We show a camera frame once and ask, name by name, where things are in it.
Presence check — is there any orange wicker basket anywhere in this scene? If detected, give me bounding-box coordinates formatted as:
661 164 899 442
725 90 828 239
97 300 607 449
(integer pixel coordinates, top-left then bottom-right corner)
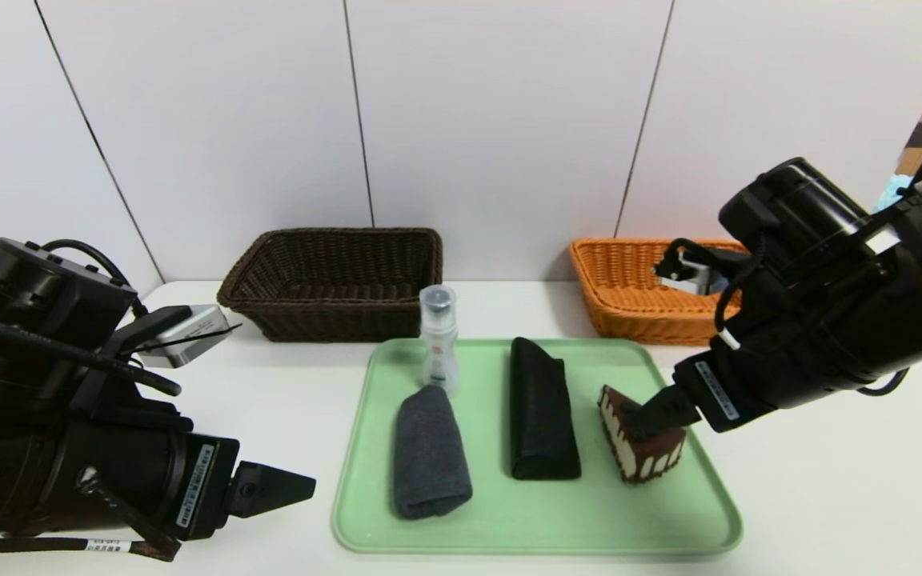
569 238 750 346

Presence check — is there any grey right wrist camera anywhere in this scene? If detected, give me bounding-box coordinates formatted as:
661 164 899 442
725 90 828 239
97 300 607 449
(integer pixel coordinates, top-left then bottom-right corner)
653 256 730 295

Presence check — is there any grey folded towel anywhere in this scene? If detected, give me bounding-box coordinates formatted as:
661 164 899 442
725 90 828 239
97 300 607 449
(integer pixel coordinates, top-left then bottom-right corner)
394 385 473 520

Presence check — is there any black braided cable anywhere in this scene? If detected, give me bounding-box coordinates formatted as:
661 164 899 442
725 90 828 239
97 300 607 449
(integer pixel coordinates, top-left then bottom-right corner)
0 536 182 562

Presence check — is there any black folded cloth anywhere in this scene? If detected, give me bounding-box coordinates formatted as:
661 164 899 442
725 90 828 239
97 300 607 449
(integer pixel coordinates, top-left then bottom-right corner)
509 337 582 481

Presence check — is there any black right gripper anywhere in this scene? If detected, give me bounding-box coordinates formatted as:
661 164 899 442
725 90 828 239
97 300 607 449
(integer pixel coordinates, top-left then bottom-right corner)
620 334 792 441

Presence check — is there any chocolate cake slice toy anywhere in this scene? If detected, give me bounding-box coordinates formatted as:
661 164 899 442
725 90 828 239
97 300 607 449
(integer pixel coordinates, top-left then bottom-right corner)
598 385 687 483

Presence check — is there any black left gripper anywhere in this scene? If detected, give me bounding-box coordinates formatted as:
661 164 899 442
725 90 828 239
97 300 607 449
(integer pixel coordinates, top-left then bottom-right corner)
58 414 317 542

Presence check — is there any clear spray bottle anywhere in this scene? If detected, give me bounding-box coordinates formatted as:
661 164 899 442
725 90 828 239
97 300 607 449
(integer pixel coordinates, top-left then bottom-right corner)
419 285 460 394

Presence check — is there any dark brown wicker basket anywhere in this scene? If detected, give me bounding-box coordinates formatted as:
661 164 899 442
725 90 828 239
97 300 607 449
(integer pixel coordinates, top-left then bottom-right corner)
217 228 443 343

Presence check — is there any light green plastic tray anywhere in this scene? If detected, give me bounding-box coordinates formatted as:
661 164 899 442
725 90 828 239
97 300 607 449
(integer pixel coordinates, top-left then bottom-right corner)
331 338 743 554

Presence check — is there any black left camera cable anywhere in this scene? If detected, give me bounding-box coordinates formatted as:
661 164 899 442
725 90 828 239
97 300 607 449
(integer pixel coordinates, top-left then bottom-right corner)
41 238 150 317

